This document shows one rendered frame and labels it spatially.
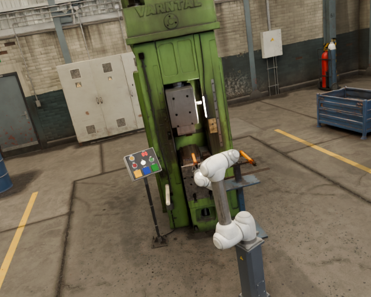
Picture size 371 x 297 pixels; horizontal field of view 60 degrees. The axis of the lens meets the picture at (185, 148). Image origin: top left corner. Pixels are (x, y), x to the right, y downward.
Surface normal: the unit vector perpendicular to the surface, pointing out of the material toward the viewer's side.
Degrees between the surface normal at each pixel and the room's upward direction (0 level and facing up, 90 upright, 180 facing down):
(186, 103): 90
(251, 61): 90
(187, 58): 90
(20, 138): 90
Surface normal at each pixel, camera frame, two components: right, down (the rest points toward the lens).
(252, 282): -0.16, 0.36
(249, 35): 0.26, 0.29
